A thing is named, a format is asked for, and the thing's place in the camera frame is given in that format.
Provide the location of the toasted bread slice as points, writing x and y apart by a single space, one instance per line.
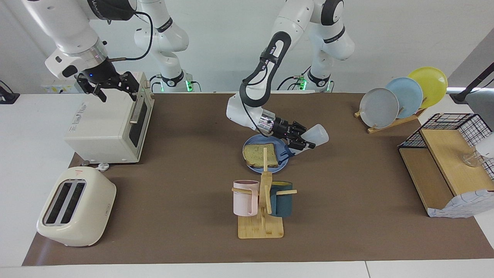
254 154

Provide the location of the white rounded blurry object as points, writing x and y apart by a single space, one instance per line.
487 146

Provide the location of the pink ribbed mug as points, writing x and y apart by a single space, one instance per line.
243 200

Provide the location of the wooden two-level shelf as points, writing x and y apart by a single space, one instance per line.
444 162

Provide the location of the dark teal mug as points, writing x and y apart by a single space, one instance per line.
283 202

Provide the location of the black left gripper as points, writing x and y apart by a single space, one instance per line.
283 128

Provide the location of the white patterned cloth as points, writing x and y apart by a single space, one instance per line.
463 206

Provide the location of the yellow plate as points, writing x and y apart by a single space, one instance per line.
432 85

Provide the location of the white squeeze bottle blue cap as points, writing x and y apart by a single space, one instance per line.
316 133

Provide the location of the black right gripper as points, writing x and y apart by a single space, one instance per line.
98 73

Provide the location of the wooden plate rack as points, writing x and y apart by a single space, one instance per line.
389 124

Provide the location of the light blue plate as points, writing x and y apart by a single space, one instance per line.
409 94

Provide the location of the cream two-slot toaster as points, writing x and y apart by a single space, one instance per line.
92 216

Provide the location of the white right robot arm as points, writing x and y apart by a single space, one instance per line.
65 23

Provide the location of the blue round plate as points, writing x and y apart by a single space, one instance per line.
254 168

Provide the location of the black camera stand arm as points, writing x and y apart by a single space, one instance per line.
471 87

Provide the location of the brown table mat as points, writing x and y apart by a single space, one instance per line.
193 173

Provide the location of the white toaster oven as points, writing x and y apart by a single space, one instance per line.
104 123

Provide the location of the white wall power box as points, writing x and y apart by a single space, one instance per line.
58 88

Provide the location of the clear glass cup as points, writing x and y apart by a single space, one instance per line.
471 159

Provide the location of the wooden mug tree stand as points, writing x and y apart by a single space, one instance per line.
260 229

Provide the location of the black clamp base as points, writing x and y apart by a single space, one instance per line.
7 96

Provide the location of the pale grey plate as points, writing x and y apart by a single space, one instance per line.
378 108

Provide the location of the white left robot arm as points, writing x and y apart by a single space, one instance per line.
239 114

